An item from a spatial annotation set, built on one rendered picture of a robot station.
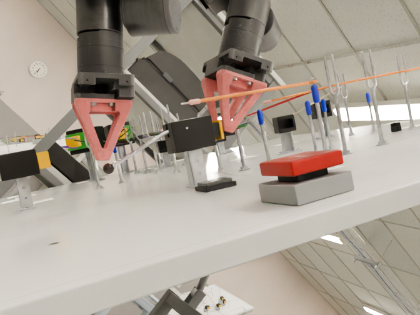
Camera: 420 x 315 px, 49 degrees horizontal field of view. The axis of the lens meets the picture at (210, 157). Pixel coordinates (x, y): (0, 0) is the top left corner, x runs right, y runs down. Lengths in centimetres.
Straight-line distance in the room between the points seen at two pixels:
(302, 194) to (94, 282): 17
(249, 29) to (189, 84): 109
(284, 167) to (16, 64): 783
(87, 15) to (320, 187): 36
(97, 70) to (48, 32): 771
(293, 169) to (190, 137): 26
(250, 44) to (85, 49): 21
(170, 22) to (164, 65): 113
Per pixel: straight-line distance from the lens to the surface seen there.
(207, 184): 54
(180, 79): 170
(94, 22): 59
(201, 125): 60
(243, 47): 63
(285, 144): 92
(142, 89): 157
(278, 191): 37
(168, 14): 56
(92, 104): 57
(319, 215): 33
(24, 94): 809
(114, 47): 58
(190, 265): 28
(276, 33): 73
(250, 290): 1024
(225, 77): 60
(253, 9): 65
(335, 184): 37
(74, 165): 156
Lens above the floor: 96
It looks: 17 degrees up
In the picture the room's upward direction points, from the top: 40 degrees clockwise
